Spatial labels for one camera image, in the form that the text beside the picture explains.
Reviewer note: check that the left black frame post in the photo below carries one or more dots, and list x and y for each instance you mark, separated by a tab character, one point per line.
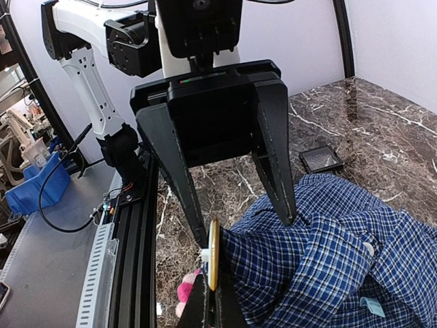
48	82

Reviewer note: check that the blue checkered shirt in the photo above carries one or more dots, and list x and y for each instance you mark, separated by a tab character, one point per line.
348	260

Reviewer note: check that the gold round brooch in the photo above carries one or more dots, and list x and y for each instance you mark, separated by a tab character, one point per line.
210	255

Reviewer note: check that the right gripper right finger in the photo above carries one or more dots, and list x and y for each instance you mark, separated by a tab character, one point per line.
227	310

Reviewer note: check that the blue plastic bin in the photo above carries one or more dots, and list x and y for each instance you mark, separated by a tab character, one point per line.
24	198

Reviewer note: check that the black aluminium front rail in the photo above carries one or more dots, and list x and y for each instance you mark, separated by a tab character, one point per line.
133	296

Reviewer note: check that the left black display frame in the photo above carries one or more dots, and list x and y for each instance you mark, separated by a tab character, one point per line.
321	159

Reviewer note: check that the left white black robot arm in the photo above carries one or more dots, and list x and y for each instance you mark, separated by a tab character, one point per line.
106	51

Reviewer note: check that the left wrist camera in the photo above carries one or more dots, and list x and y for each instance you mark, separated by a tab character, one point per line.
197	36

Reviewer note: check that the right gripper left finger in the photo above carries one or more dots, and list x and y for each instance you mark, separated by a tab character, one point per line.
194	314

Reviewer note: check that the pink flower brooch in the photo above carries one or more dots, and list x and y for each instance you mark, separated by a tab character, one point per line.
184	291

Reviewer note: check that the white slotted cable duct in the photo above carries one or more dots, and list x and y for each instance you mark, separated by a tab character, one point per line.
97	286

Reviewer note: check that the black frame post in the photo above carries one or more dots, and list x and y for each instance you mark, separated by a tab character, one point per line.
48	82
344	37

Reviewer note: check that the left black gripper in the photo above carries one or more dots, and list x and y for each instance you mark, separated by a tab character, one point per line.
195	119

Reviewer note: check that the right black frame post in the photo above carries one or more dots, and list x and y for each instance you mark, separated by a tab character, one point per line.
344	37

